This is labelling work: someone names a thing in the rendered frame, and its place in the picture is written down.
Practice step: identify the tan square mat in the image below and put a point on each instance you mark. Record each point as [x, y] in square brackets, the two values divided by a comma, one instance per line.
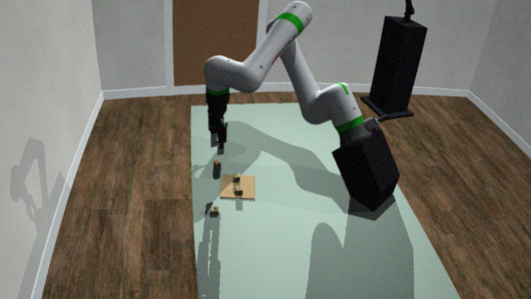
[228, 186]

